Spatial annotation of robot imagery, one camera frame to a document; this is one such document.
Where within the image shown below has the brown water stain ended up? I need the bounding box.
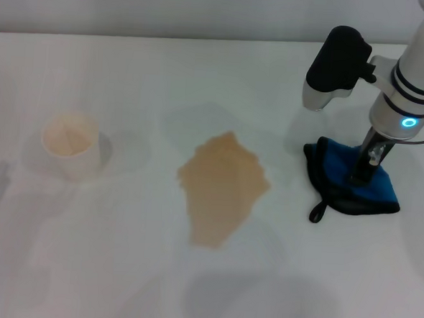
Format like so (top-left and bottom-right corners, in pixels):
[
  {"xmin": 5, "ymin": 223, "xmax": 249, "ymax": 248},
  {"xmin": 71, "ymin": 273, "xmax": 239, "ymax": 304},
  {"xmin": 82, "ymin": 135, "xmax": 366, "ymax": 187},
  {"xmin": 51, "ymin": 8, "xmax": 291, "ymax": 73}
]
[{"xmin": 172, "ymin": 127, "xmax": 275, "ymax": 253}]

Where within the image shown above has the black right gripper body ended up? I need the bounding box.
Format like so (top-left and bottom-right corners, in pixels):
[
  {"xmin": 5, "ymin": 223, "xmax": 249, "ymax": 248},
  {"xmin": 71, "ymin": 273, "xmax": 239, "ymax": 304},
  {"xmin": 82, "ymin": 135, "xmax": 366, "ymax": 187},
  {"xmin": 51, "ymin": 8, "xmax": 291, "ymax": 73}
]
[{"xmin": 349, "ymin": 126, "xmax": 397, "ymax": 182}]

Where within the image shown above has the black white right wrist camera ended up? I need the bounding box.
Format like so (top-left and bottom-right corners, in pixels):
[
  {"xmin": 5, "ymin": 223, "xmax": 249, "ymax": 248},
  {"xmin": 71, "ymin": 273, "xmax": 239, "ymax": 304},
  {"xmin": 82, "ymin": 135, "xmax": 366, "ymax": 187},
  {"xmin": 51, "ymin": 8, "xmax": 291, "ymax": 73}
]
[{"xmin": 300, "ymin": 23, "xmax": 381, "ymax": 115}]

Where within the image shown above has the blue rag with black trim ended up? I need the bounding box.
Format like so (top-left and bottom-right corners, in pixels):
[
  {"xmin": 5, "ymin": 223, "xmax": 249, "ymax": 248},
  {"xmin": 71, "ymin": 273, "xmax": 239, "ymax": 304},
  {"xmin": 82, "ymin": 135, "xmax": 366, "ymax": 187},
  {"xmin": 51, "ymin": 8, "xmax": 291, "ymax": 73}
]
[{"xmin": 299, "ymin": 135, "xmax": 405, "ymax": 229}]

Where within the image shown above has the white paper cup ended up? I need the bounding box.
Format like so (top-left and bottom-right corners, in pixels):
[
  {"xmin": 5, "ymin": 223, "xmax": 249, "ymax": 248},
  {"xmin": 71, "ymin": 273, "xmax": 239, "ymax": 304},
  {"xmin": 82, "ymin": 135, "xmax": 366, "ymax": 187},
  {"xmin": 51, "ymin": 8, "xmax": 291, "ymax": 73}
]
[{"xmin": 38, "ymin": 108, "xmax": 106, "ymax": 183}]

